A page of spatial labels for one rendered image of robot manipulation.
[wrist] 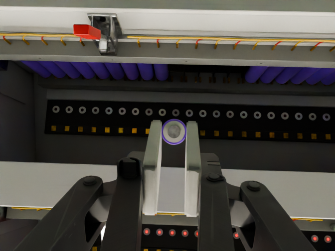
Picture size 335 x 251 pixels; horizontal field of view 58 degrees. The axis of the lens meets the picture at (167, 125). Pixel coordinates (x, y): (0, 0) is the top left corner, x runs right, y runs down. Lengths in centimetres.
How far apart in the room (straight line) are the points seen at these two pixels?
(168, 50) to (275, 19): 11
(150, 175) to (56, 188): 19
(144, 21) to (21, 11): 12
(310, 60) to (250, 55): 6
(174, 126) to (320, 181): 18
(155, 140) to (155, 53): 17
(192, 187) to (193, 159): 1
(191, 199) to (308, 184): 19
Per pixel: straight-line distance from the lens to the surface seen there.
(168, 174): 31
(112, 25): 31
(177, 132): 21
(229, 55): 34
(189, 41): 34
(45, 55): 36
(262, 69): 38
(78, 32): 25
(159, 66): 37
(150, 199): 16
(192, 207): 16
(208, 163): 17
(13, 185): 35
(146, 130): 46
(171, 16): 30
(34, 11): 33
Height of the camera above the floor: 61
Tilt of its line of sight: 8 degrees up
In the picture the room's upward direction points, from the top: 179 degrees counter-clockwise
